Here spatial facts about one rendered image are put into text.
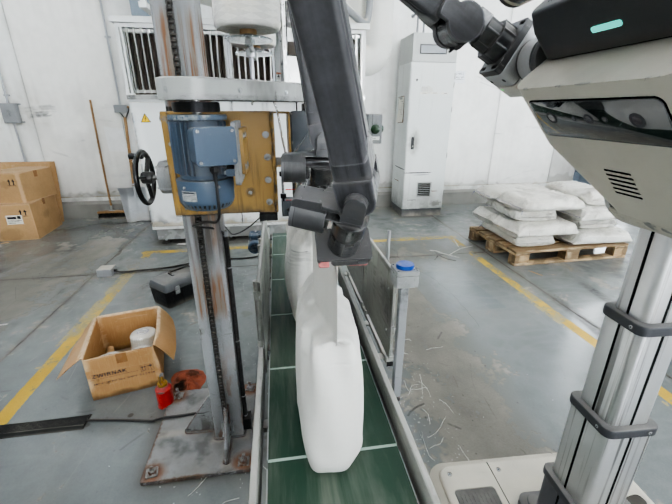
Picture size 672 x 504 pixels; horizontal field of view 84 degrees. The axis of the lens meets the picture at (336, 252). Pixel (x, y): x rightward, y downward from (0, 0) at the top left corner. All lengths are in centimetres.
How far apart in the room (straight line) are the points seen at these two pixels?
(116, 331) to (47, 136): 378
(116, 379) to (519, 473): 180
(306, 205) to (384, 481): 86
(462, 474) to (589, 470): 42
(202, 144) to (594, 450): 115
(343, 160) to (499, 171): 578
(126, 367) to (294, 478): 123
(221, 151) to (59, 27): 491
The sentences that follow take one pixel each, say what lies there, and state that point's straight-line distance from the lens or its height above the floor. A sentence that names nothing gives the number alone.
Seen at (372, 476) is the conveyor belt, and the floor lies 38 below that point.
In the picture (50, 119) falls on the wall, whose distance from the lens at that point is 590.
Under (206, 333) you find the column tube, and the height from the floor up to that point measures 55.
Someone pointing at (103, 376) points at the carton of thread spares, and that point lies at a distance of 223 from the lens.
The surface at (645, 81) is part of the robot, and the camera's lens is 66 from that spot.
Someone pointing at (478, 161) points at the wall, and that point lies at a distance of 605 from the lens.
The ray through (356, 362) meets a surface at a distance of 95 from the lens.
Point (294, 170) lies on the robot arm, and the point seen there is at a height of 121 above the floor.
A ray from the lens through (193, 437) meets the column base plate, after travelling 190.
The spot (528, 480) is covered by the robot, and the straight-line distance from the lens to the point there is 149.
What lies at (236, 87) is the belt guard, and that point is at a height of 140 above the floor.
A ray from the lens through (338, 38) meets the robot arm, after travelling 45.
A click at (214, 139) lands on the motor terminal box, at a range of 98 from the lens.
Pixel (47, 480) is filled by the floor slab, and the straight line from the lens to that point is 203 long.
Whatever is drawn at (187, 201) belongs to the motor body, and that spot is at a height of 111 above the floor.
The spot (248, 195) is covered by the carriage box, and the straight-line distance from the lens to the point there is 125.
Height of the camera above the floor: 134
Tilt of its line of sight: 21 degrees down
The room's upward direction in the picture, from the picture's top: straight up
